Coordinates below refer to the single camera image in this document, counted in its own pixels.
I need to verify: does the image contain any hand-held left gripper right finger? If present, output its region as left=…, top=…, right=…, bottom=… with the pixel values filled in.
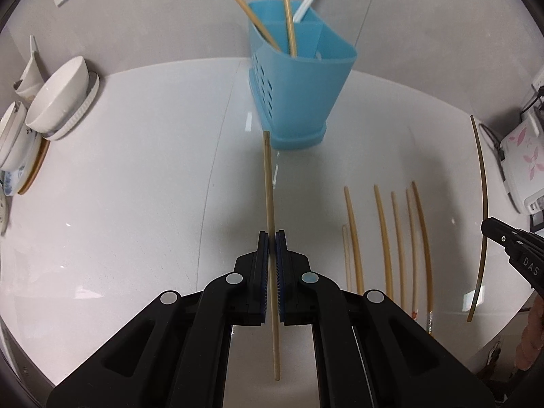
left=275, top=229, right=497, bottom=408

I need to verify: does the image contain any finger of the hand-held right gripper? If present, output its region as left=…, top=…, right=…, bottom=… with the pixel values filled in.
left=480, top=218, right=544, bottom=296

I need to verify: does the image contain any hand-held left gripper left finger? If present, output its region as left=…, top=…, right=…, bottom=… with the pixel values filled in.
left=46, top=230, right=270, bottom=408

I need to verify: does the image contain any dark brown chopstick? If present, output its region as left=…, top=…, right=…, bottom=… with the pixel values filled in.
left=466, top=115, right=489, bottom=323

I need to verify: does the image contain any long bamboo chopstick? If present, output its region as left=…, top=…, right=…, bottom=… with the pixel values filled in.
left=278, top=0, right=297, bottom=57
left=207, top=0, right=282, bottom=52
left=263, top=131, right=281, bottom=381

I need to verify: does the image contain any bunch of bamboo chopsticks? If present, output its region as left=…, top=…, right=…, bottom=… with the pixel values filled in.
left=342, top=181, right=435, bottom=336

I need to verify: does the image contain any blue plastic utensil holder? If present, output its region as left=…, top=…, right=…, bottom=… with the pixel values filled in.
left=248, top=0, right=357, bottom=151

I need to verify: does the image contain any person's right hand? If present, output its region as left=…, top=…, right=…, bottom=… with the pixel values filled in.
left=515, top=304, right=544, bottom=371

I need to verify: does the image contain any white appliance with pink flowers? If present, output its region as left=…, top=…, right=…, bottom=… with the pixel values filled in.
left=499, top=117, right=544, bottom=215

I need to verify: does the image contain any white ribbed plate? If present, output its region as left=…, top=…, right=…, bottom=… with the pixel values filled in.
left=45, top=72, right=100, bottom=141

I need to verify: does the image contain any large white bowl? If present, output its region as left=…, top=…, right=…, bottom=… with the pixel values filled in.
left=25, top=56, right=90, bottom=133

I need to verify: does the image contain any black cable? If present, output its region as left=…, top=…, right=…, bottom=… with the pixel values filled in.
left=479, top=122, right=508, bottom=181

